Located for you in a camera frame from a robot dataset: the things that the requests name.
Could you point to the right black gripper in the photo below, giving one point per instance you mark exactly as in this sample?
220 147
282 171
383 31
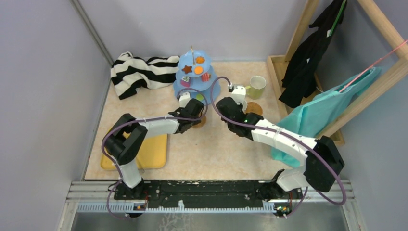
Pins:
223 119

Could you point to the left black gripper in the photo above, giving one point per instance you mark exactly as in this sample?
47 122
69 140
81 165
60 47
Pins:
197 122

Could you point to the green macaron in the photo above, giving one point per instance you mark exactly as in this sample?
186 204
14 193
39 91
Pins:
200 97

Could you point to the woven round coaster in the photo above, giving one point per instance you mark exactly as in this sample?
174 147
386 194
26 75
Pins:
201 124
253 107

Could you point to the purple triangular cake slice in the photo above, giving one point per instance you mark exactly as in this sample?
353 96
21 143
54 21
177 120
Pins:
185 81

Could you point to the red striped cake slice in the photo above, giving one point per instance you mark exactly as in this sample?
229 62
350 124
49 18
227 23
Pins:
205 77

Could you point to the blue three-tier cake stand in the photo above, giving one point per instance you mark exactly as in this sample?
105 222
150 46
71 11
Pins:
207 89

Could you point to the green mug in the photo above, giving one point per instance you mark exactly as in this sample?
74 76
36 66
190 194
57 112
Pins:
256 87

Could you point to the brown star cookie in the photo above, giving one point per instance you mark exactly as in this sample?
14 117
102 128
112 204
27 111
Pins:
187 69

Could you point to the orange flower cookie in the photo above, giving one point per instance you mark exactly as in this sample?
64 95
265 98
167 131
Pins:
199 59

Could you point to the yellow plastic tray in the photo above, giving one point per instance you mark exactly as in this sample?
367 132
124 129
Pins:
153 152

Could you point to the pink mug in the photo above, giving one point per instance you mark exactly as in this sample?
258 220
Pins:
244 106

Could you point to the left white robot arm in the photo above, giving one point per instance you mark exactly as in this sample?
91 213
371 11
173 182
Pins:
122 143

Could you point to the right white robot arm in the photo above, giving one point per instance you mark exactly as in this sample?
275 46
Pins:
320 160

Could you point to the black white striped cloth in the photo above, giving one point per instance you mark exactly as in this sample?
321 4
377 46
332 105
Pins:
129 73

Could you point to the black hanging garment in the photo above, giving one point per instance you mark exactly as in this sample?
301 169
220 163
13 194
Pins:
299 81

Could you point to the teal hanging shirt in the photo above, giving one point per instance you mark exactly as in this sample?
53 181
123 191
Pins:
312 117

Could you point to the wooden clothes rack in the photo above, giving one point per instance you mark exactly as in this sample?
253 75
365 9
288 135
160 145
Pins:
277 64

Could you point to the pink clothes hanger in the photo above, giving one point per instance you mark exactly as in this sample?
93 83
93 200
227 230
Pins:
369 67

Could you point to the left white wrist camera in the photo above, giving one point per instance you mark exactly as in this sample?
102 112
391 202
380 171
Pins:
183 99

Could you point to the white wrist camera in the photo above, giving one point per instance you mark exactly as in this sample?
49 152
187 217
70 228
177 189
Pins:
238 93
183 99

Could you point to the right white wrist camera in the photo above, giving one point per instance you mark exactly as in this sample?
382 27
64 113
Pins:
238 93

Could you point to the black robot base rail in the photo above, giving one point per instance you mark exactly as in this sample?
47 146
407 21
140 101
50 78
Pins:
214 196

